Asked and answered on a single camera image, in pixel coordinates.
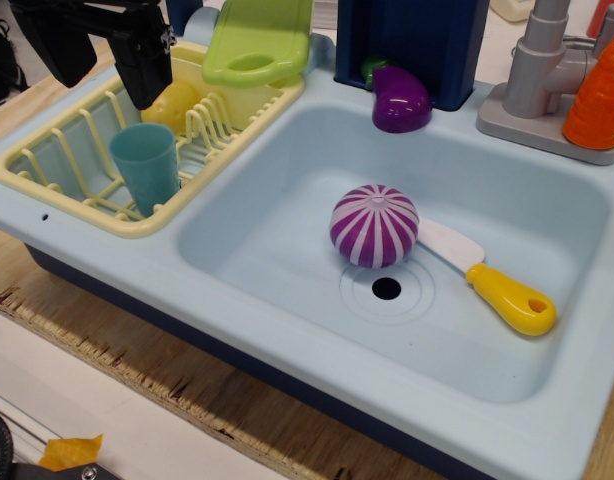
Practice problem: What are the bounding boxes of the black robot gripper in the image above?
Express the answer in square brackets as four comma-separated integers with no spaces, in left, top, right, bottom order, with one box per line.
[10,0,175,110]

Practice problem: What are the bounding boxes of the teal plastic cup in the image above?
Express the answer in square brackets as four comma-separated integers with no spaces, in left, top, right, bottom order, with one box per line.
[109,123,180,217]

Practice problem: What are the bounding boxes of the pale yellow drying rack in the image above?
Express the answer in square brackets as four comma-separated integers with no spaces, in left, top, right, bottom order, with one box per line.
[0,42,304,238]

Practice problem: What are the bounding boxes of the light blue toy sink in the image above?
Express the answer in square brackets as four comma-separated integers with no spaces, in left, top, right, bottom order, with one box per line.
[0,54,614,479]

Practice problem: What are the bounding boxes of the black bag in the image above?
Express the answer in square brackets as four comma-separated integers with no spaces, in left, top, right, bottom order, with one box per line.
[0,19,29,105]

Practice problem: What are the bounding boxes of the green plastic cutting board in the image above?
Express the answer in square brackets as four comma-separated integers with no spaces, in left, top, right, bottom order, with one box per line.
[202,0,313,88]

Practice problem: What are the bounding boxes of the purple toy eggplant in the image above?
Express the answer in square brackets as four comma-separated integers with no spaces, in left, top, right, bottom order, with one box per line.
[361,55,433,134]

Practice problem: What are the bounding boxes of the purple striped toy onion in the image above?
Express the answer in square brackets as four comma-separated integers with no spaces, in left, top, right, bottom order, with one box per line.
[329,184,420,269]

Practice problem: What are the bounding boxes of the dark blue plastic box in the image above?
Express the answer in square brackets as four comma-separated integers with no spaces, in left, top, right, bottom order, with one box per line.
[334,0,489,111]

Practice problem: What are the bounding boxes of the yellow tape piece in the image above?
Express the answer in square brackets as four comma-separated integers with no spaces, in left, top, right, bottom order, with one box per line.
[38,434,103,472]

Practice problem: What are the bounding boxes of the cream plastic object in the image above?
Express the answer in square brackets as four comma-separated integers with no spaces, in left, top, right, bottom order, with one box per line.
[489,0,535,23]

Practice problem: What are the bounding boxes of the grey toy faucet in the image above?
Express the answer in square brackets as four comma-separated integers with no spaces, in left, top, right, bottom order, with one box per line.
[476,1,614,166]

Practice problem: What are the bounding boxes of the red plastic object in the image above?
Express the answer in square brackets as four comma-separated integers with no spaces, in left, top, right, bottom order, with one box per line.
[586,0,614,39]

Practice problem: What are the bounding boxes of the orange toy carrot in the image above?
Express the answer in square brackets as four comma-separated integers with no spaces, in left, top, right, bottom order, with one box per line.
[562,40,614,150]

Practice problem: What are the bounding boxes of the toy knife yellow handle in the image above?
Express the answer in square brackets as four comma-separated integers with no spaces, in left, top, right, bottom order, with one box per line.
[415,218,558,337]

